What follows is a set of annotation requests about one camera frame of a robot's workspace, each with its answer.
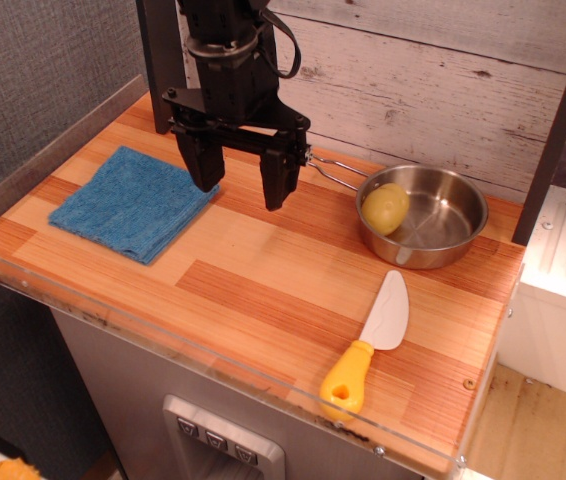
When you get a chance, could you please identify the orange toy at corner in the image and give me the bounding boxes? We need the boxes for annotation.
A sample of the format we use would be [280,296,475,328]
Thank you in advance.
[0,458,42,480]

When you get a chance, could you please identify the dark vertical post right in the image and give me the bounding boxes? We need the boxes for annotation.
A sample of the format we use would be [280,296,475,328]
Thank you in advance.
[512,86,566,246]

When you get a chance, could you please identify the dark vertical post left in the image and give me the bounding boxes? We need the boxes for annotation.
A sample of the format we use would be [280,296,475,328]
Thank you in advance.
[135,0,185,134]

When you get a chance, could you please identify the dark vertical post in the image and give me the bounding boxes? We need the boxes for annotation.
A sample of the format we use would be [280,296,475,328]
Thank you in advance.
[135,0,185,134]
[512,86,566,246]

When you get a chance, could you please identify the yellow handled toy knife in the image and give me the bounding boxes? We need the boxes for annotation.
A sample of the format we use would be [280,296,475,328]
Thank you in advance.
[319,270,410,422]

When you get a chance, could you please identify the clear acrylic edge guard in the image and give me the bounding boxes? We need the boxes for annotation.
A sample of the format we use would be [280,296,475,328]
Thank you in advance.
[0,234,523,479]

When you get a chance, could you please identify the yellow toy potato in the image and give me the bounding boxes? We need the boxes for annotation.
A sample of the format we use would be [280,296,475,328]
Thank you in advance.
[361,183,410,236]

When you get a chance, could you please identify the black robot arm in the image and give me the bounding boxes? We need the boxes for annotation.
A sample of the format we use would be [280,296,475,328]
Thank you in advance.
[163,1,311,211]

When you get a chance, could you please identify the grey toy fridge cabinet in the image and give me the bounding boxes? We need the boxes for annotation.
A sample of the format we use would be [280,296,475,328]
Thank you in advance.
[53,312,417,479]

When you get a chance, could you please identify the small steel pot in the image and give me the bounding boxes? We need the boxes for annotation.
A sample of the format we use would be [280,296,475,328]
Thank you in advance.
[307,154,489,269]

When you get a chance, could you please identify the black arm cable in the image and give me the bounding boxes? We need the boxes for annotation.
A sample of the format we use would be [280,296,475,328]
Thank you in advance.
[258,8,303,80]

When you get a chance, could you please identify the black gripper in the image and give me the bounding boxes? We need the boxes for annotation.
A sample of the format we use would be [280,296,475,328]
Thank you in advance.
[163,46,310,211]

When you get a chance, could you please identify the blue cloth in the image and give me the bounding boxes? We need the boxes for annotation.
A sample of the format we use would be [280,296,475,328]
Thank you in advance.
[48,146,219,265]

